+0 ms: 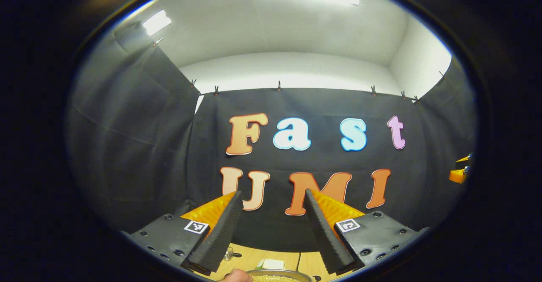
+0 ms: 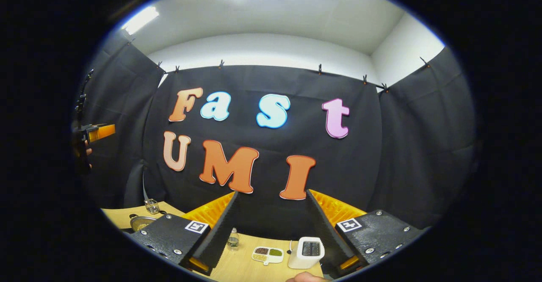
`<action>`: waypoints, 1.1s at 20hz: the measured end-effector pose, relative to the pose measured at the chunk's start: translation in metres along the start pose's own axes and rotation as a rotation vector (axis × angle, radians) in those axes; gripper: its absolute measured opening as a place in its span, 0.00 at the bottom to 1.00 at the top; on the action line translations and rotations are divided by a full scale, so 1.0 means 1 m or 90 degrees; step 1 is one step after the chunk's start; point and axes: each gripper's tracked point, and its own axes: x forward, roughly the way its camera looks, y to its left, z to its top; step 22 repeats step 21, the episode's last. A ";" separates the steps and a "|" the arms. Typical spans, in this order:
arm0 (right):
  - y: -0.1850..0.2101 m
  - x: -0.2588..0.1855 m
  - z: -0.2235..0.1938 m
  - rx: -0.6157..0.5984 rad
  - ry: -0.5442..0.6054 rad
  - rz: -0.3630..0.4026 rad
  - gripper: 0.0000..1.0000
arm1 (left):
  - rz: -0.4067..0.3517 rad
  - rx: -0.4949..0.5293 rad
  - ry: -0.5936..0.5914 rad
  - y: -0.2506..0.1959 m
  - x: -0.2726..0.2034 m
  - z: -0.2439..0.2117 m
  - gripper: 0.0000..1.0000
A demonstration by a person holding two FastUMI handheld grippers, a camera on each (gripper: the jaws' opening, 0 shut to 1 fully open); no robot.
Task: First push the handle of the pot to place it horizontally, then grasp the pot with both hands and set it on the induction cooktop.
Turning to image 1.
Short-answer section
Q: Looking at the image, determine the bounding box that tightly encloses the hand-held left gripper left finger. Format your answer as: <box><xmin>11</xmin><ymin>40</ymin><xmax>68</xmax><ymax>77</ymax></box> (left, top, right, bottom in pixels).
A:
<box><xmin>121</xmin><ymin>190</ymin><xmax>245</xmax><ymax>276</ymax></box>

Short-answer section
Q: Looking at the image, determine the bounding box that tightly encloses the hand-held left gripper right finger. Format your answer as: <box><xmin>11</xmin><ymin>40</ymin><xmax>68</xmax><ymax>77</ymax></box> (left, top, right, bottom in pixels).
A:
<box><xmin>304</xmin><ymin>189</ymin><xmax>426</xmax><ymax>275</ymax></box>

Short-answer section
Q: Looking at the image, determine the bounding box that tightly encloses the steel pot with black handle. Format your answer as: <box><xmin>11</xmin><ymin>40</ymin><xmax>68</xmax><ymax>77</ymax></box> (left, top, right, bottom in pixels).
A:
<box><xmin>246</xmin><ymin>268</ymin><xmax>315</xmax><ymax>282</ymax></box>

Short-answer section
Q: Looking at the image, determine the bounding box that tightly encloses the heap of yellow soybeans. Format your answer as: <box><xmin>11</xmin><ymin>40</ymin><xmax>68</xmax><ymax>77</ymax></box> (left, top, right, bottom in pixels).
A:
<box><xmin>253</xmin><ymin>275</ymin><xmax>302</xmax><ymax>282</ymax></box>

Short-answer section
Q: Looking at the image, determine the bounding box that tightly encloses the toast sandwich with lettuce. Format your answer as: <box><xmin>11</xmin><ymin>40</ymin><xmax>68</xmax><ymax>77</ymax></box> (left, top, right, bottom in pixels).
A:
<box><xmin>256</xmin><ymin>258</ymin><xmax>288</xmax><ymax>271</ymax></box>

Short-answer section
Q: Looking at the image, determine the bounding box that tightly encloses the black backdrop cloth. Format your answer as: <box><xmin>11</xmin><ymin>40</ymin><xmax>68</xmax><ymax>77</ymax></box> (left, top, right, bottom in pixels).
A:
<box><xmin>68</xmin><ymin>19</ymin><xmax>477</xmax><ymax>253</ymax></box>

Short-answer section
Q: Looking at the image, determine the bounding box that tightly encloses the row of small cloth clips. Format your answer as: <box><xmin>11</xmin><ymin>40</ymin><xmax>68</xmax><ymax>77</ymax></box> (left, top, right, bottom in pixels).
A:
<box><xmin>188</xmin><ymin>72</ymin><xmax>447</xmax><ymax>105</ymax></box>

